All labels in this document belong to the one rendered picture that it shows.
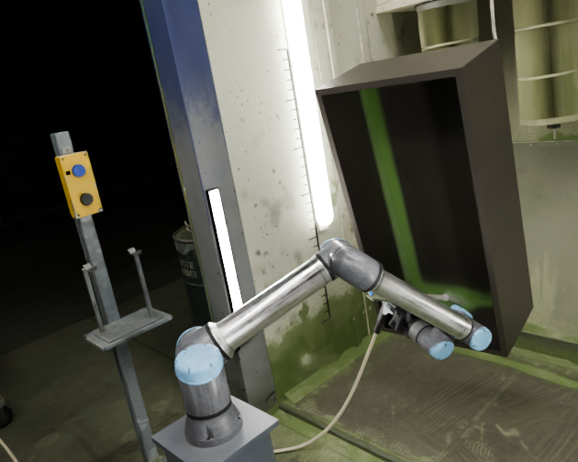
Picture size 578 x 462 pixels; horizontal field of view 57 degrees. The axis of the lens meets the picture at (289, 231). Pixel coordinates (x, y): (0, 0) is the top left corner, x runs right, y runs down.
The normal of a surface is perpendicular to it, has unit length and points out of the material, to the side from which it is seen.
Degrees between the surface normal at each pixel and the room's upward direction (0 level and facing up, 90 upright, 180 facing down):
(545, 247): 57
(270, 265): 90
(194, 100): 90
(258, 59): 90
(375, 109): 102
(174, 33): 90
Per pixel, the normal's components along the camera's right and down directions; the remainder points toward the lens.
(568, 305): -0.69, -0.26
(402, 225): -0.59, 0.50
